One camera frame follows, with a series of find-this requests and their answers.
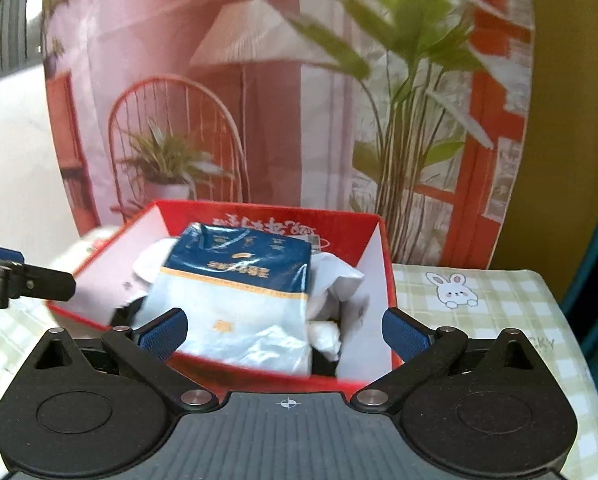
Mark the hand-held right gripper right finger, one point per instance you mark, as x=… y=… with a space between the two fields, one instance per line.
x=404 y=332

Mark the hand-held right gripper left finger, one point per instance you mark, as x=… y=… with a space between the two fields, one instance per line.
x=164 y=332

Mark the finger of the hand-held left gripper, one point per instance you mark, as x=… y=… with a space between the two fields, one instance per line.
x=1 y=251
x=39 y=280

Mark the white mesh laundry bag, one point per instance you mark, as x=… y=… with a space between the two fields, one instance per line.
x=335 y=280

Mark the blue and white tissue packet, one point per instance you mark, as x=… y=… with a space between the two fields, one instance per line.
x=239 y=265

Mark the red cardboard box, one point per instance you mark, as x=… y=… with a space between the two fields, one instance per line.
x=349 y=225

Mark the dark cloth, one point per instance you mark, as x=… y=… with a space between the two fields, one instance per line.
x=126 y=312

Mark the checkered tablecloth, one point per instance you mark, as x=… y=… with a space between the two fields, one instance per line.
x=504 y=300

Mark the printed backdrop cloth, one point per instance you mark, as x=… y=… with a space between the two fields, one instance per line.
x=279 y=110

